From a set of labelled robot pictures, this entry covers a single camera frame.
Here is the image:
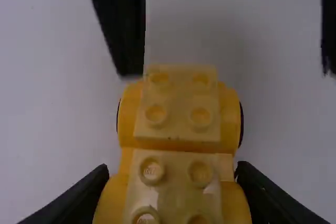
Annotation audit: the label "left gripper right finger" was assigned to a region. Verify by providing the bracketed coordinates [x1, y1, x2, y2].
[234, 160, 332, 224]

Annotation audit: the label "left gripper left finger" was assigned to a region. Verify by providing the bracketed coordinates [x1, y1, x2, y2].
[9, 163, 110, 224]

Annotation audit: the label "yellow toy car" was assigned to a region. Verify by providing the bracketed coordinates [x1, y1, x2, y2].
[92, 63, 253, 224]

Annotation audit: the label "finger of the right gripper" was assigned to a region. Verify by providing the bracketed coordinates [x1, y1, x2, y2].
[320, 0, 336, 77]
[80, 0, 146, 78]

